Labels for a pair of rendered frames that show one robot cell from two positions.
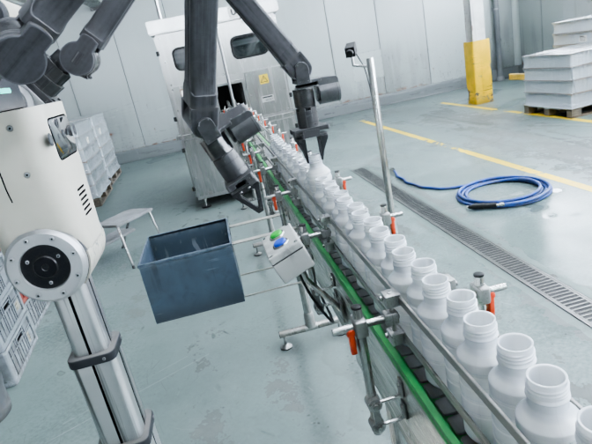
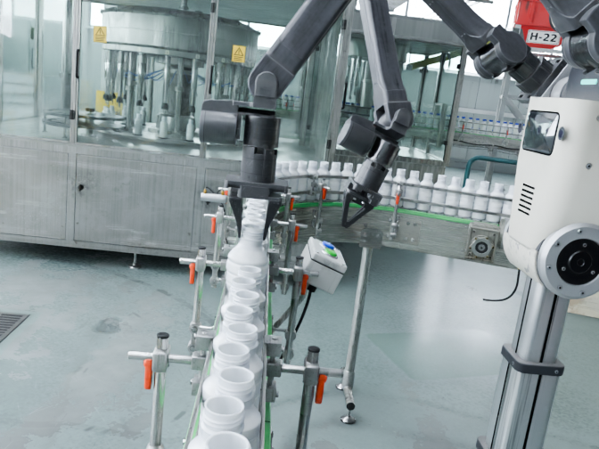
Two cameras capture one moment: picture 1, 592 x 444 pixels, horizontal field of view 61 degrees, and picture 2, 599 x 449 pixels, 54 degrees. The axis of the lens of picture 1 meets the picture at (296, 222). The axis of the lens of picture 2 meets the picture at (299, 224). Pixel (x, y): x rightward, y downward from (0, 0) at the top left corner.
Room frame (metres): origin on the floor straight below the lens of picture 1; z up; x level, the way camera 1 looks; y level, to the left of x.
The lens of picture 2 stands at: (2.35, 0.03, 1.45)
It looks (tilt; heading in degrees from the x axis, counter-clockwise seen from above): 13 degrees down; 183
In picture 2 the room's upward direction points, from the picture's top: 7 degrees clockwise
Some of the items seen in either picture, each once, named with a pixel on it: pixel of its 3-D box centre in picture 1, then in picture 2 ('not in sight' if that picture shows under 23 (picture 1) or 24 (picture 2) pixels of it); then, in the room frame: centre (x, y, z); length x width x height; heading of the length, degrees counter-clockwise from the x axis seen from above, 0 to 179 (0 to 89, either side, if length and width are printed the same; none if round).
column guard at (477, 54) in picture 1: (478, 71); not in sight; (9.34, -3.79, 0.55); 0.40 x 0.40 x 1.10; 7
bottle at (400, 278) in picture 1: (409, 296); not in sight; (0.75, -0.16, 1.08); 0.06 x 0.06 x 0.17
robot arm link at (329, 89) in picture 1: (315, 82); (238, 108); (1.40, -0.13, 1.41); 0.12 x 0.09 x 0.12; 97
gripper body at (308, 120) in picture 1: (307, 120); (258, 168); (1.40, -0.09, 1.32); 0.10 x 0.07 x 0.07; 97
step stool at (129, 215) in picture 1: (121, 237); not in sight; (4.55, 1.63, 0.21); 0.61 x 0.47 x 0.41; 60
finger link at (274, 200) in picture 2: (309, 145); (258, 211); (1.39, -0.08, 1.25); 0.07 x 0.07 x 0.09; 7
